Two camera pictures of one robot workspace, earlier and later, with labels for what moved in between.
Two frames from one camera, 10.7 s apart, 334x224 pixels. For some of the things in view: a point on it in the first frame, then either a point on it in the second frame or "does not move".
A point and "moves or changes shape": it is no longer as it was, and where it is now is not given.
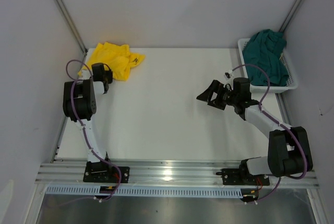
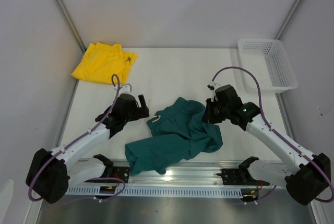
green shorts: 264,48 -> 180,132
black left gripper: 109,74 -> 141,112
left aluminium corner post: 66,11 does not move
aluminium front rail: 168,174 does not move
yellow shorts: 118,57 moves or changes shape
